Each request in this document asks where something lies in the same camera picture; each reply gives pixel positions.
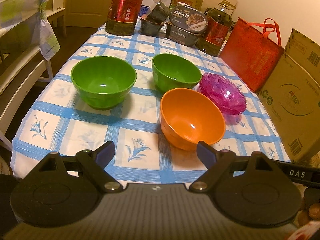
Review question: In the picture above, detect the orange plastic bowl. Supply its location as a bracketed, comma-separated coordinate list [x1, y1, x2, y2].
[160, 88, 226, 151]

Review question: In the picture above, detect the pink glass plates stack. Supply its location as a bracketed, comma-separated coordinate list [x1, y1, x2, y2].
[199, 73, 247, 115]

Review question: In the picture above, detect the green plastic bowl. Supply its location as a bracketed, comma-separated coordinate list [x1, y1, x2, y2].
[152, 53, 202, 93]
[71, 56, 137, 110]

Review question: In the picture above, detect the person's hand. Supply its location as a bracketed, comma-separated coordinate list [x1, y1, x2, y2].
[298, 197, 320, 226]

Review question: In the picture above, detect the large cardboard box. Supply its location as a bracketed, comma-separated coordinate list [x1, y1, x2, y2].
[259, 29, 320, 167]

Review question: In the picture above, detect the blue white checked tablecloth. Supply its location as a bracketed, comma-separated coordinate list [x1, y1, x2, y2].
[10, 27, 289, 183]

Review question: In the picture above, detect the red tote bag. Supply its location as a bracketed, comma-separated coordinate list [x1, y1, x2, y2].
[220, 18, 284, 92]

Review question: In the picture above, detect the white wooden chair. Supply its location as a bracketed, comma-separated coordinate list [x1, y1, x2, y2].
[1, 0, 64, 151]

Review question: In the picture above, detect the lower black instant food box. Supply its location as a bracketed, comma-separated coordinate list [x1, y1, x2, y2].
[165, 21, 201, 47]

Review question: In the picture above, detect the black instant bowl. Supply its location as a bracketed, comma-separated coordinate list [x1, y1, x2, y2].
[140, 17, 164, 36]

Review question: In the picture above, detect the oval instant rice box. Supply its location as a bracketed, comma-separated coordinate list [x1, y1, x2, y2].
[169, 5, 208, 34]

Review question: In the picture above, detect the large oil bottle red label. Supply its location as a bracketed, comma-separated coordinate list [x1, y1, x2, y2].
[105, 0, 143, 36]

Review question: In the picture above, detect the wooden door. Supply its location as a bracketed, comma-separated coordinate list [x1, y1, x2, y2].
[65, 0, 111, 28]

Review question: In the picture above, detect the tilted black instant cup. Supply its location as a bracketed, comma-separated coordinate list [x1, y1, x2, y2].
[145, 0, 170, 24]

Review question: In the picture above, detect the patterned cloth on chair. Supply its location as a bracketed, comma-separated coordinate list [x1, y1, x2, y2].
[1, 0, 60, 61]

